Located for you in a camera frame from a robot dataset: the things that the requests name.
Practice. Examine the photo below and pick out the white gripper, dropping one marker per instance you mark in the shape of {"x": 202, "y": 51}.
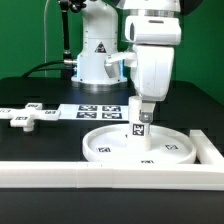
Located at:
{"x": 150, "y": 57}

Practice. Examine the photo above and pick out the white round table top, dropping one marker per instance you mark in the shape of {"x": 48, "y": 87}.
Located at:
{"x": 114, "y": 144}

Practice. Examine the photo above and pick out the white marker sheet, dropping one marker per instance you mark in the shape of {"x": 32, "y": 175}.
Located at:
{"x": 93, "y": 112}

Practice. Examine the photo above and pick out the white L-shaped fence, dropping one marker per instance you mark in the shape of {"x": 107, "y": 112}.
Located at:
{"x": 207, "y": 174}

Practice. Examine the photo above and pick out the white cross-shaped table base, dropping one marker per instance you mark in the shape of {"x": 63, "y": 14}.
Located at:
{"x": 25, "y": 118}

